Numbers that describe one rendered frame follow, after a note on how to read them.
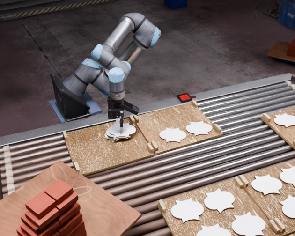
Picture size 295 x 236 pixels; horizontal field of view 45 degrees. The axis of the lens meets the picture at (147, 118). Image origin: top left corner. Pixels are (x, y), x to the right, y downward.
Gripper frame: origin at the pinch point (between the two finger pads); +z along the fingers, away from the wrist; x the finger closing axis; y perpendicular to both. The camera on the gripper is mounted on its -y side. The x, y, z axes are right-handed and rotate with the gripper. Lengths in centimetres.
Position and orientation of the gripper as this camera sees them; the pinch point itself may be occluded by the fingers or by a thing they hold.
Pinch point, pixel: (122, 128)
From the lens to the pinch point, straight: 197.4
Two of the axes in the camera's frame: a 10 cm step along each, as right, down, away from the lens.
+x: 0.4, 5.8, -8.1
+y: -10.0, 0.2, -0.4
